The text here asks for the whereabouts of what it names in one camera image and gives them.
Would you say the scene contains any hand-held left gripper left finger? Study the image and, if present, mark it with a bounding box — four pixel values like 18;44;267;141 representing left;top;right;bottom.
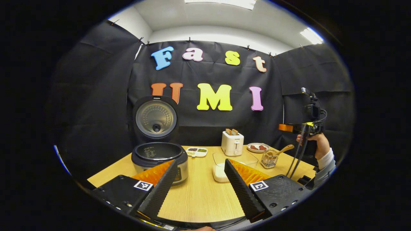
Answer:
92;159;178;222

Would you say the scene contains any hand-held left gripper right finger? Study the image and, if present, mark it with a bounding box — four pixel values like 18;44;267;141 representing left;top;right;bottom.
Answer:
224;158;312;223

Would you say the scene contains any wooden spoon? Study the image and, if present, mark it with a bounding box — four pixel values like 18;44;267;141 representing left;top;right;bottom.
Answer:
266;144;295;158

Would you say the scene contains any clear container of rice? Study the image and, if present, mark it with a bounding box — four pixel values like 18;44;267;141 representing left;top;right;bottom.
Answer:
212;151;259;183

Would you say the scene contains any dark grey rice cooker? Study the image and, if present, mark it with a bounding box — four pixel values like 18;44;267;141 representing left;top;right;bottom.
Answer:
131;95;189;186

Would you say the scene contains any clear wire chopstick holder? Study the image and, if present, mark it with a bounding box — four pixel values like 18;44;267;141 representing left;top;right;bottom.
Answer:
260;150;278;169

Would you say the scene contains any white round plate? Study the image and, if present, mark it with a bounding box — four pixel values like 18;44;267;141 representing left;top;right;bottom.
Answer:
247;143;270;153

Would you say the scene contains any white toaster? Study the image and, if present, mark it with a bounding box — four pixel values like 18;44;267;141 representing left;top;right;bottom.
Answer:
221;131;244;157

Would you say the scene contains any white divided dish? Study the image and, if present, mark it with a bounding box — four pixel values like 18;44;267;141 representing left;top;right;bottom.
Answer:
185;147;208;158

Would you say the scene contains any short ceiling light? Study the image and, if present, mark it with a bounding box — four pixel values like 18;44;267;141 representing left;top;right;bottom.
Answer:
300;27;324;45

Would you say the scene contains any black backdrop cloth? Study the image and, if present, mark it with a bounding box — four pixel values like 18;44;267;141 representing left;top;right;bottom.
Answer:
48;21;355;190

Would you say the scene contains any long ceiling light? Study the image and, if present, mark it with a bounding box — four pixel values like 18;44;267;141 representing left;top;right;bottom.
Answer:
185;0;257;10

